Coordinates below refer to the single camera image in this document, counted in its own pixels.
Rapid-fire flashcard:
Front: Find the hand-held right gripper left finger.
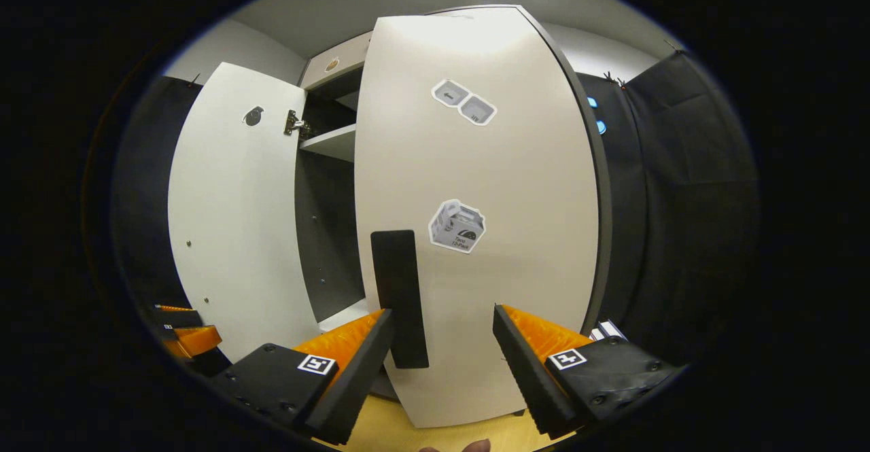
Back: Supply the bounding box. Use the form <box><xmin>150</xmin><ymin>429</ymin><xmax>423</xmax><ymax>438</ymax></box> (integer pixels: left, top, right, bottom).
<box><xmin>207</xmin><ymin>308</ymin><xmax>395</xmax><ymax>446</ymax></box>

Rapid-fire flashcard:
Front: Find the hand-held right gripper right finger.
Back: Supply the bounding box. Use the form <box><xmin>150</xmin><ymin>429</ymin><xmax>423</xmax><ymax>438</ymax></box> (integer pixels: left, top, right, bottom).
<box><xmin>491</xmin><ymin>304</ymin><xmax>682</xmax><ymax>439</ymax></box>

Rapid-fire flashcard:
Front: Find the white cabinet door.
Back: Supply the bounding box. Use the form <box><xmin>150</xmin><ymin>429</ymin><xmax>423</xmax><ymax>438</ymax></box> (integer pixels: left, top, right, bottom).
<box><xmin>353</xmin><ymin>5</ymin><xmax>612</xmax><ymax>429</ymax></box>
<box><xmin>167</xmin><ymin>61</ymin><xmax>324</xmax><ymax>364</ymax></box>

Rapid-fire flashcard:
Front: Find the white cabinet shelf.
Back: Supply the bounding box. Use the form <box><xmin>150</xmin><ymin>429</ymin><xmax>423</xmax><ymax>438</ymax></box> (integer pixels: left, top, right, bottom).
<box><xmin>318</xmin><ymin>298</ymin><xmax>371</xmax><ymax>334</ymax></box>
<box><xmin>299</xmin><ymin>124</ymin><xmax>358</xmax><ymax>163</ymax></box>

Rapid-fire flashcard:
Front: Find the metal door hinge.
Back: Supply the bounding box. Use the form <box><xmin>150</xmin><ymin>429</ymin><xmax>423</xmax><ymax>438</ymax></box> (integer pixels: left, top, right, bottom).
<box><xmin>283</xmin><ymin>109</ymin><xmax>312</xmax><ymax>139</ymax></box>

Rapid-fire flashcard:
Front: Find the white cabinet drawer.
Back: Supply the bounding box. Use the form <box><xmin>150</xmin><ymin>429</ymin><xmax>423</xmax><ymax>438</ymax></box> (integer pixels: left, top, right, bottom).
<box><xmin>301</xmin><ymin>31</ymin><xmax>373</xmax><ymax>91</ymax></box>

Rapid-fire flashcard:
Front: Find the white box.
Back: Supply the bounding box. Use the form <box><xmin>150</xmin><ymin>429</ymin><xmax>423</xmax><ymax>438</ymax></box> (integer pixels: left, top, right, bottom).
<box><xmin>588</xmin><ymin>319</ymin><xmax>627</xmax><ymax>343</ymax></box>

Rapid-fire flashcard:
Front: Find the black backdrop cloth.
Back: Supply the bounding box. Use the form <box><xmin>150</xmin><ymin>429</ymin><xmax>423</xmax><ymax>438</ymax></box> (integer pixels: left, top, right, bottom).
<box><xmin>112</xmin><ymin>51</ymin><xmax>761</xmax><ymax>364</ymax></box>

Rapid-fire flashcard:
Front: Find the black door handle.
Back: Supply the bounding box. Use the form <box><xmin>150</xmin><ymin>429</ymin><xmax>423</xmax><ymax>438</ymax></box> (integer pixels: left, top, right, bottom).
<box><xmin>370</xmin><ymin>229</ymin><xmax>430</xmax><ymax>370</ymax></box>

